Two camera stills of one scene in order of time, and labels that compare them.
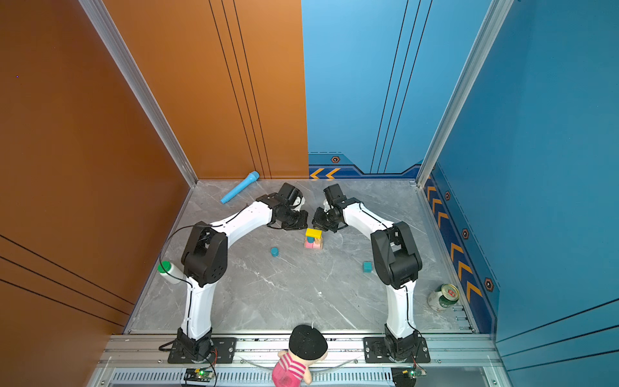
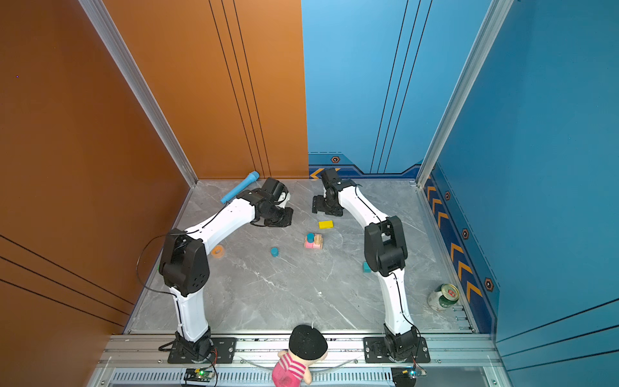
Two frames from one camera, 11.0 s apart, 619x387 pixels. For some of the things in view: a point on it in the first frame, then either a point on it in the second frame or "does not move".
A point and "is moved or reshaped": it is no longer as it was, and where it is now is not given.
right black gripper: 317,222 to 317,205
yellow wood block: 313,233 is moved or reshaped
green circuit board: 198,375 does not move
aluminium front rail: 141,359 does not move
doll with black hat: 307,347 does not move
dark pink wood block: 312,245 does not move
